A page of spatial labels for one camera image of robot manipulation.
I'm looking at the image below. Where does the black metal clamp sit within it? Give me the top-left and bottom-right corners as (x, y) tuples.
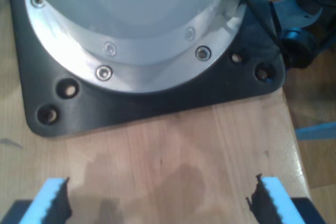
(270, 0), (336, 70)

